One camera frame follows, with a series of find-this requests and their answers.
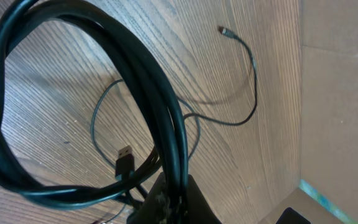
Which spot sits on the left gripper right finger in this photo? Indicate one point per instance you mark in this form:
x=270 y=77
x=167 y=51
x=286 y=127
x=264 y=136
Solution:
x=193 y=208

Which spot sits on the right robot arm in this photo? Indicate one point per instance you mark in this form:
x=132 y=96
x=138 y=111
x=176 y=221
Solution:
x=290 y=216

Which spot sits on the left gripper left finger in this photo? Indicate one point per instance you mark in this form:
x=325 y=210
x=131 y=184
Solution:
x=156 y=207

